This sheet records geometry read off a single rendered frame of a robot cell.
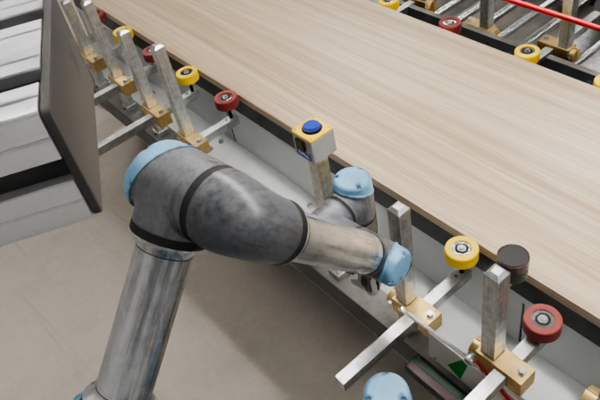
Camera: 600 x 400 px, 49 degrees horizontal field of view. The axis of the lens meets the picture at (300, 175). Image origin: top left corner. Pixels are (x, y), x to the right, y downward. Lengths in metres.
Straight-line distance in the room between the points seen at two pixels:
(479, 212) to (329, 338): 1.06
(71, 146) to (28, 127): 0.02
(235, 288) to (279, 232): 1.96
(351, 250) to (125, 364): 0.38
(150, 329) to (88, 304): 2.03
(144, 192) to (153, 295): 0.15
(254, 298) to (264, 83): 0.95
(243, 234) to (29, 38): 0.62
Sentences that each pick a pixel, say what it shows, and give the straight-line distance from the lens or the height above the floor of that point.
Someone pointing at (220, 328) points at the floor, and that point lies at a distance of 2.70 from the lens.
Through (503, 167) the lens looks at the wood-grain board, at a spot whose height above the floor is 0.90.
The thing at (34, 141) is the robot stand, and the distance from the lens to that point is 0.21.
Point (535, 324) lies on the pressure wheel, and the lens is 1.50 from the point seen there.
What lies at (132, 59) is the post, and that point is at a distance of 2.32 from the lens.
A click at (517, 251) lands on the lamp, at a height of 1.14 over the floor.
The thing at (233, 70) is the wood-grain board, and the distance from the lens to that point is 2.36.
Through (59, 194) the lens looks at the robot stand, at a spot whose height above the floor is 2.00.
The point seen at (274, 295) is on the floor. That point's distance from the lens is 2.74.
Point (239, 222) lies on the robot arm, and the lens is 0.83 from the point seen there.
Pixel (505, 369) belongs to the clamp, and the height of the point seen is 0.87.
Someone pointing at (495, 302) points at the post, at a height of 1.07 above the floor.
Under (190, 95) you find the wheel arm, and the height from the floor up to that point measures 0.82.
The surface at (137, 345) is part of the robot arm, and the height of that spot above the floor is 1.37.
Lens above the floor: 2.13
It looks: 41 degrees down
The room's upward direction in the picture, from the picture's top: 12 degrees counter-clockwise
